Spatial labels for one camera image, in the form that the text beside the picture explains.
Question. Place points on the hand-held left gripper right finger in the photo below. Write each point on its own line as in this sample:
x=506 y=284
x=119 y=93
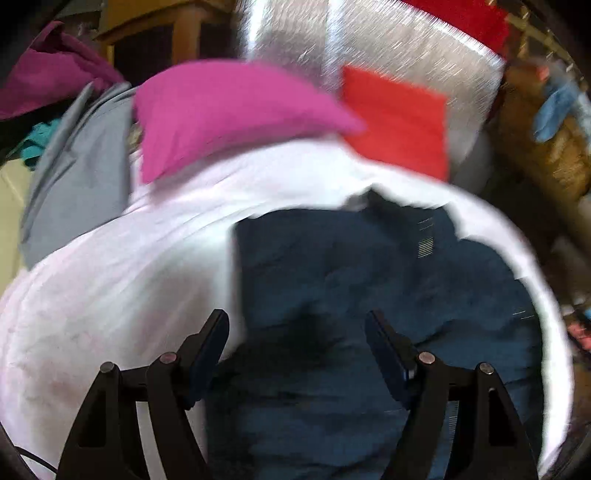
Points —
x=392 y=364

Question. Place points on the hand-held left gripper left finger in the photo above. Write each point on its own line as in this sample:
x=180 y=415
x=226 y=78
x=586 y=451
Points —
x=210 y=355

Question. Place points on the navy blue garment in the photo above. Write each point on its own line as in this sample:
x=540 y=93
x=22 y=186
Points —
x=323 y=258

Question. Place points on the white pink fluffy blanket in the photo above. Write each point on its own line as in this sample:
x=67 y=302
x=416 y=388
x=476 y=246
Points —
x=138 y=258

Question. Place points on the grey garment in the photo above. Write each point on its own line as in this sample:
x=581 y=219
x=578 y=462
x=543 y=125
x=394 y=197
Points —
x=78 y=175

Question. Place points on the folded red cloth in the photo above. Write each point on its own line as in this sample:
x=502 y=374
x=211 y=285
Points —
x=397 y=124

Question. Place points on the folded pink cloth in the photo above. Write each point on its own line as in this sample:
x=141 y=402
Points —
x=221 y=110

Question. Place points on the teal cloth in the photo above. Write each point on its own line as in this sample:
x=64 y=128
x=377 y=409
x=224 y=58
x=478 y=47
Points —
x=39 y=138

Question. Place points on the light blue cloth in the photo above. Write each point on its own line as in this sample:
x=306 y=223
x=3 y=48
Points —
x=554 y=110

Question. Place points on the magenta garment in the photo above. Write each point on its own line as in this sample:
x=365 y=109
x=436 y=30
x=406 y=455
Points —
x=46 y=74

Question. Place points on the wooden furniture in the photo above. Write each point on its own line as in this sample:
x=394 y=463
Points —
x=184 y=23

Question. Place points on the red fabric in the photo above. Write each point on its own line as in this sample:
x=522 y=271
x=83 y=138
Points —
x=461 y=18

